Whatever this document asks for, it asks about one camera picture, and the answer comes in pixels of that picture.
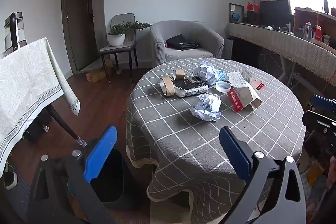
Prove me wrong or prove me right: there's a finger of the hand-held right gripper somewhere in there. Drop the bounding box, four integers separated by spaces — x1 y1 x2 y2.
310 94 336 111

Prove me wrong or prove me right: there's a round table grey checked cloth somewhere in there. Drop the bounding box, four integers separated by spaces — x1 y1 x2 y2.
126 57 306 224

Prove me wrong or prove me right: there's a red white carton box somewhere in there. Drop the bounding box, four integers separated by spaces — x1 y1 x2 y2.
227 86 263 113

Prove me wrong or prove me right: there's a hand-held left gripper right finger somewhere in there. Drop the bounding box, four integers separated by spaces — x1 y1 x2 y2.
219 126 307 224

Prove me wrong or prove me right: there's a white paper ball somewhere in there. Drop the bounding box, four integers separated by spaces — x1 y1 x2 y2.
190 93 222 122
194 61 219 85

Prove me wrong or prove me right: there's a table with pale green cloth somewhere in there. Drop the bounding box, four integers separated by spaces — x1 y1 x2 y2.
0 38 87 178

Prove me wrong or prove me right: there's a black white sneaker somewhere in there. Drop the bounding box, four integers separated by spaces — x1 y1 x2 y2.
4 171 18 190

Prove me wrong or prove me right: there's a blue tissue packet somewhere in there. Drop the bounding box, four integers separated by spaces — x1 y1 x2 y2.
214 69 230 82

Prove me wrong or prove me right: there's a grey upright appliance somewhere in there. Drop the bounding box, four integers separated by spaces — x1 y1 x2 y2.
224 39 234 60

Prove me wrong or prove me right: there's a small cardboard tape core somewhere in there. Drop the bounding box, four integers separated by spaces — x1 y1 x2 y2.
172 69 186 81

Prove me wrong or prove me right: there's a large cardboard tape core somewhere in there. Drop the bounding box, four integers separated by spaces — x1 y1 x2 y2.
159 75 176 97

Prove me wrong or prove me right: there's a black trash bin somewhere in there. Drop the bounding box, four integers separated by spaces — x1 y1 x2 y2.
68 148 130 210

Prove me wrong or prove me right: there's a white paper leaflet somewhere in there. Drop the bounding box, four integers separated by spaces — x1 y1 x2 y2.
227 71 249 88

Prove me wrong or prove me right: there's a clear plastic packaging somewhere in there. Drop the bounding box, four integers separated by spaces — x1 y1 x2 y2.
241 66 259 85

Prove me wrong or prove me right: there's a wooden desk shelf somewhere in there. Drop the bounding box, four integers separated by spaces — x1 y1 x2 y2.
293 7 336 49

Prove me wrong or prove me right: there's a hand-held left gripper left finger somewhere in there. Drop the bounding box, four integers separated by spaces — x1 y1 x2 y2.
26 126 118 224

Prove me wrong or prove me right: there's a side desk beige lace cloth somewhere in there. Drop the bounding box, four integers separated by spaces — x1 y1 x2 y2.
224 22 336 88

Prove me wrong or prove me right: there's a potted green plant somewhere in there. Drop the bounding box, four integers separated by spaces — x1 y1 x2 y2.
107 21 152 47

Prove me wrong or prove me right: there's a grey armchair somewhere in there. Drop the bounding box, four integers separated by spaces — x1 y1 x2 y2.
150 20 225 63

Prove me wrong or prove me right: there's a grey door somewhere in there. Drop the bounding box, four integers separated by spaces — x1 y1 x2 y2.
62 0 94 73

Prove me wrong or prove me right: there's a grey dining chair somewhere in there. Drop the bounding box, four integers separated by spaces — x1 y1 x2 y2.
98 13 139 84

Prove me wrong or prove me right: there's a black handbag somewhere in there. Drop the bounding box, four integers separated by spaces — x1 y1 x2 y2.
165 34 199 51

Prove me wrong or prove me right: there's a glass electric kettle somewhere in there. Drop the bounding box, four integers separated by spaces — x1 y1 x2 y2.
4 12 27 53

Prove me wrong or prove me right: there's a cardboard box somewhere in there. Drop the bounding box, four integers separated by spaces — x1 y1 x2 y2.
86 59 114 82

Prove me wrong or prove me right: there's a black monitor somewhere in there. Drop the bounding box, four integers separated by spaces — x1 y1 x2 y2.
260 0 290 28

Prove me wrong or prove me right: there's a picture frame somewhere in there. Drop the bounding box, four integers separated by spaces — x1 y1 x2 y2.
229 3 244 23

